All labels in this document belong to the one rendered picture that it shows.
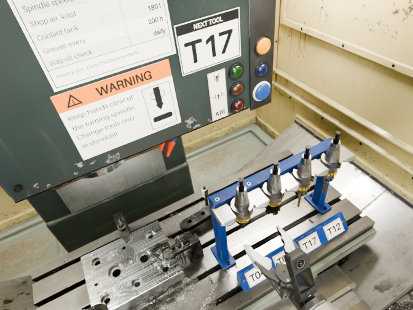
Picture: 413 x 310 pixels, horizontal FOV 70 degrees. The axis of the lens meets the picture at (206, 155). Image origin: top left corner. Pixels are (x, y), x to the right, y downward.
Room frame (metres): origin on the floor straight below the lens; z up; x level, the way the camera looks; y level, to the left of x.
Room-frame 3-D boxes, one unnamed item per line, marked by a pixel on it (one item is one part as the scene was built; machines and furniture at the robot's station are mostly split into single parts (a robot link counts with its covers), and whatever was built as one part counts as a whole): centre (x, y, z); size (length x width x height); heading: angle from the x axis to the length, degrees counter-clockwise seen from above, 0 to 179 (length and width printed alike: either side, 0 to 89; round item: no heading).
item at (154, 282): (0.52, 0.31, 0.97); 0.29 x 0.23 x 0.05; 112
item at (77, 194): (0.93, 0.41, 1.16); 0.48 x 0.05 x 0.51; 112
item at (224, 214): (0.49, -0.03, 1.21); 0.07 x 0.05 x 0.01; 22
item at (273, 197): (0.55, -0.18, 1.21); 0.06 x 0.06 x 0.03
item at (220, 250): (0.54, -0.01, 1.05); 0.10 x 0.05 x 0.30; 22
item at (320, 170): (0.62, -0.33, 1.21); 0.07 x 0.05 x 0.01; 22
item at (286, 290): (0.29, -0.17, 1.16); 0.12 x 0.08 x 0.09; 22
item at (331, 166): (0.64, -0.38, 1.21); 0.06 x 0.06 x 0.03
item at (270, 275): (0.33, -0.12, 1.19); 0.09 x 0.05 x 0.02; 47
